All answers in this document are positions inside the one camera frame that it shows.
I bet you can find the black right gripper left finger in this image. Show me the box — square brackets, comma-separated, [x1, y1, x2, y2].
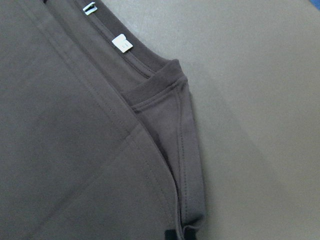
[164, 229, 178, 240]

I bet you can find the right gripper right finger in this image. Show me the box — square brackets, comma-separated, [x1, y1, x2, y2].
[184, 228, 197, 240]

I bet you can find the brown t-shirt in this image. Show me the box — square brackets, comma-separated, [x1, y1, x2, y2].
[0, 0, 206, 240]

